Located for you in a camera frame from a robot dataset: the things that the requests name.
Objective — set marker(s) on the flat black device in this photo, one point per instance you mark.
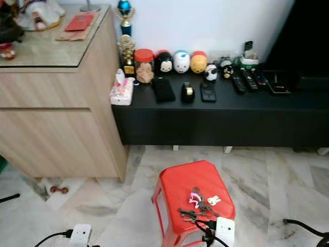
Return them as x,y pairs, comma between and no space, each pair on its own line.
277,82

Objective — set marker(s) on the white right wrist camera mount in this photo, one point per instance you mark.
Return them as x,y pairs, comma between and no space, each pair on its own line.
226,231

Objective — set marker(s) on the clear jar with red lid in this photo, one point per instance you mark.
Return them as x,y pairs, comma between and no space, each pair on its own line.
144,55

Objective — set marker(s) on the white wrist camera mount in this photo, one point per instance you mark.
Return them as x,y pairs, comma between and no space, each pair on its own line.
226,231
80,236

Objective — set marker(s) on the black wallet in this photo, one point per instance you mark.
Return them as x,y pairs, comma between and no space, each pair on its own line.
163,90

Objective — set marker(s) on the red envelope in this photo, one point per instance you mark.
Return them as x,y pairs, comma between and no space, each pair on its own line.
79,22

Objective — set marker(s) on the small black key remote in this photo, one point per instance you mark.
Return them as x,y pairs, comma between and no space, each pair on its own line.
208,91

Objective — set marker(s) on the small black figurine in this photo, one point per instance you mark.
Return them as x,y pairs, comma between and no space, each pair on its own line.
226,68

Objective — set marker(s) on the green bin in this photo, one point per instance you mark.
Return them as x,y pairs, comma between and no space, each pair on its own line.
2,164

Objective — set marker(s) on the black mouse plush toy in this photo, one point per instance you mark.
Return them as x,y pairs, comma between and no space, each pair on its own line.
164,63

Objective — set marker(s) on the black low tv console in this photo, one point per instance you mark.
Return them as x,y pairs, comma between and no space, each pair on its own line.
221,118

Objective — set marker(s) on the white figurine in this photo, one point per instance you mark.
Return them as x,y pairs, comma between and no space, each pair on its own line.
49,10

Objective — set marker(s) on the yellow red plush toy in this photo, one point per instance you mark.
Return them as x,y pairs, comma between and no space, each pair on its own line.
199,63

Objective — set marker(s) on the white blue plush toy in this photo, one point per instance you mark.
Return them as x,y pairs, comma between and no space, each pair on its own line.
181,63

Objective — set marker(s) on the black television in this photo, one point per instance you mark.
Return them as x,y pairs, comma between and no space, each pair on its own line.
306,36

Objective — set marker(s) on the light wood cabinet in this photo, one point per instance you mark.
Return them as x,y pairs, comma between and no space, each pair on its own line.
56,123

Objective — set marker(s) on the pink white tissue pack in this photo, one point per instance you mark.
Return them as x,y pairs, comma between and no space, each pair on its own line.
122,92

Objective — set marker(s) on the blue and gold trophy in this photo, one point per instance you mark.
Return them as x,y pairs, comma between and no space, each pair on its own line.
124,6

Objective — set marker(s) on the white green phone base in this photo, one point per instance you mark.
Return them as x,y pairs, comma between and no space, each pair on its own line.
250,62

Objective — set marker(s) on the small red dumbbell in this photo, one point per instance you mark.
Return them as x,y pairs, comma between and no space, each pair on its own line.
54,190

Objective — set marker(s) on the black remote control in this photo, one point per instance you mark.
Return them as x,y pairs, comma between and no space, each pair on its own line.
249,80
260,78
238,83

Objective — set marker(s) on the small red figurine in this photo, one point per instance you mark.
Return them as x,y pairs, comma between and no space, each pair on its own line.
7,50

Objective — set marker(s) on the red plastic stool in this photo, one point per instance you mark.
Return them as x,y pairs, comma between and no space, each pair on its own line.
185,177

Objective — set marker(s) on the small gold trophy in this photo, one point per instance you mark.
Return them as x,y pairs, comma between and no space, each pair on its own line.
127,49

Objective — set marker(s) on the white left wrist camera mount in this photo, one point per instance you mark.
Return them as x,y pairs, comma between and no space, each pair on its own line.
80,236

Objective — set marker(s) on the bunch of keys with charms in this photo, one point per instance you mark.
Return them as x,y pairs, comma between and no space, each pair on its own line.
200,206

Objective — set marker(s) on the black metal stand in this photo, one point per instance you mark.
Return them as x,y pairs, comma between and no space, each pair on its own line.
10,197

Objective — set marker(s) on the black curved table leg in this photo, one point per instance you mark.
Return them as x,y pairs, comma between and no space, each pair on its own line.
295,222

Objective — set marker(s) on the dark ornament pot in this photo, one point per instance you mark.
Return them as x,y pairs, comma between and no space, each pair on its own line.
10,28

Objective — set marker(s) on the black tape dispenser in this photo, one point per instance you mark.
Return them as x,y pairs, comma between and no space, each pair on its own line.
188,93

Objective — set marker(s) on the small panda figurine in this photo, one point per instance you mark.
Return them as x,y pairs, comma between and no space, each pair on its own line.
211,73

